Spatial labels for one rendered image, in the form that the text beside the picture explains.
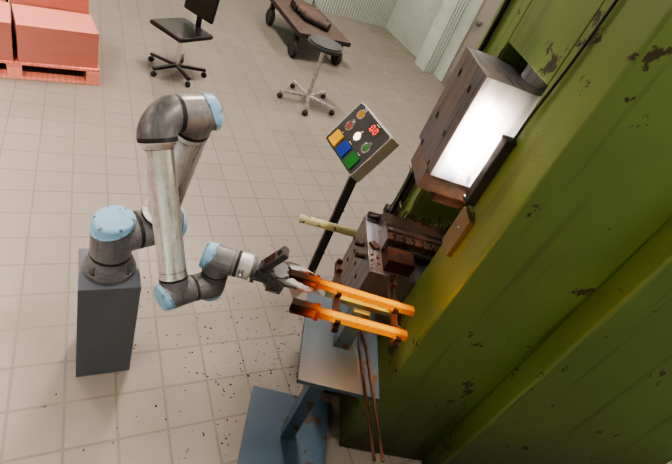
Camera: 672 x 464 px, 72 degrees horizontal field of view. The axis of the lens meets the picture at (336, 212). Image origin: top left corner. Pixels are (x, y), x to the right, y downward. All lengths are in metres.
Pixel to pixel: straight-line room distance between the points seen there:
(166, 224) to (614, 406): 1.81
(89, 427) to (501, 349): 1.71
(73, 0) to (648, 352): 4.44
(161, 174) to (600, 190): 1.26
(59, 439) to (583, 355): 2.03
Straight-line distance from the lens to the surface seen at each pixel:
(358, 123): 2.44
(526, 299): 1.74
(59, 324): 2.64
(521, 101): 1.68
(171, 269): 1.54
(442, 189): 1.85
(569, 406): 2.17
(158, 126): 1.43
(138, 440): 2.34
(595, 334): 1.81
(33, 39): 4.32
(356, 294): 1.60
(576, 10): 1.63
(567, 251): 1.62
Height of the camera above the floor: 2.13
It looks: 35 degrees down
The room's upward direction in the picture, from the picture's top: 24 degrees clockwise
